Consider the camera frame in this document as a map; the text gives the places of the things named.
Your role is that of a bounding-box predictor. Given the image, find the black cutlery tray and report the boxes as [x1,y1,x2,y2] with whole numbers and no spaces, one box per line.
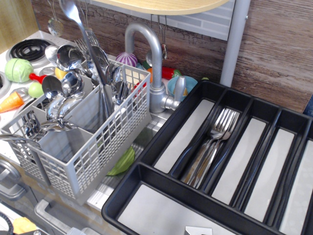
[101,81,313,235]

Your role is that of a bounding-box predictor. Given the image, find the silver spoon cluster middle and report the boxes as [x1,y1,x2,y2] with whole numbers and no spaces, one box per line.
[46,72,85,120]

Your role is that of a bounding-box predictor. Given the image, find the large silver serving spoon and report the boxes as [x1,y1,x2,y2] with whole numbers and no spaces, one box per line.
[57,45,92,78]

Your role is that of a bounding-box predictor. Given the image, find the red toy pepper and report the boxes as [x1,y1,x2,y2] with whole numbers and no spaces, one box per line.
[162,67,181,80]

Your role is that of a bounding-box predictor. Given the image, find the silver spoon left compartment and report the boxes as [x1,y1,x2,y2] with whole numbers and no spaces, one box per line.
[42,75,64,99]

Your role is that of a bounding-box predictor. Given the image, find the green toy leaf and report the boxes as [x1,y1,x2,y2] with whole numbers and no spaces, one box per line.
[107,146,135,176]

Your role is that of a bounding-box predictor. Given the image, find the forks in front compartment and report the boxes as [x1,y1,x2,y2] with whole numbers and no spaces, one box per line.
[22,110,46,141]

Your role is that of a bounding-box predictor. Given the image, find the black stove burner coil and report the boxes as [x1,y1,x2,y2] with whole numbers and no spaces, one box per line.
[10,39,51,62]

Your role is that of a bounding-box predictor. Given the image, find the yellow toy bottom left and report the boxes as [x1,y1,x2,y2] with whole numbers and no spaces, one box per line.
[12,217,37,235]

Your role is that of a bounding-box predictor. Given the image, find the light green toy ball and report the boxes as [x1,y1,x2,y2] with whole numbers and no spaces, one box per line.
[28,82,44,98]

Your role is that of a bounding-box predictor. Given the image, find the hanging perforated skimmer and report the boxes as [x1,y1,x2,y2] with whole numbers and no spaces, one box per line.
[47,0,64,37]

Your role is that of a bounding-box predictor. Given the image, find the yellow toy fruit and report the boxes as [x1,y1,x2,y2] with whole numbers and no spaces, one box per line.
[54,67,67,80]

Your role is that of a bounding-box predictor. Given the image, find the hanging slotted spatula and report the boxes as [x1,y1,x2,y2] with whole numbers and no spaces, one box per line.
[79,0,100,47]

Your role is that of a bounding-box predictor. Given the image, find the grey metal faucet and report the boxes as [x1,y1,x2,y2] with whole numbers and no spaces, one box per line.
[125,22,182,113]

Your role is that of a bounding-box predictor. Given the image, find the light wooden shelf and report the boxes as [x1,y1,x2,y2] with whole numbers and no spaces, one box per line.
[99,0,228,16]

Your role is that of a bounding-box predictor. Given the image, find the green toy cabbage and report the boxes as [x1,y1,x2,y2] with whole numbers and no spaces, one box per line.
[4,58,34,83]

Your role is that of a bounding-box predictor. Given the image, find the cutlery bundle right compartment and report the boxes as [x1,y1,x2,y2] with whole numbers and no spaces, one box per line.
[106,64,130,111]

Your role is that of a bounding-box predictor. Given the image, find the light blue toy cup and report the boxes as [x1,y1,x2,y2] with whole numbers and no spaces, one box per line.
[167,76,198,101]

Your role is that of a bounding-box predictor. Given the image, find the orange toy carrot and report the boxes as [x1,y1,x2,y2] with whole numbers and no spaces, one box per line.
[0,92,24,113]

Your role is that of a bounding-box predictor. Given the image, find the purple toy onion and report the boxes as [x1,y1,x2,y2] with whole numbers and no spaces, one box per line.
[116,52,137,67]

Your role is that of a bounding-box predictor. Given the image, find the grey metal pole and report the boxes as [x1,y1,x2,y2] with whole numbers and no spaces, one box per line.
[220,0,251,87]

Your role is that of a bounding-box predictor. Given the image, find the stack of forks in tray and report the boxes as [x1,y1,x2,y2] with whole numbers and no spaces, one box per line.
[182,108,239,186]

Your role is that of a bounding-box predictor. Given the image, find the grey plastic cutlery basket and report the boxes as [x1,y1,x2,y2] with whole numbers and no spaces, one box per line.
[10,65,151,205]

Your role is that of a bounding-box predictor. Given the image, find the large silver spoon centre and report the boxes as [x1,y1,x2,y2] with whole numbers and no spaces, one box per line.
[88,46,113,119]

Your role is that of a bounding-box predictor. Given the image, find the silver spoon lying front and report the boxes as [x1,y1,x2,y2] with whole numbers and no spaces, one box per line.
[41,119,77,132]

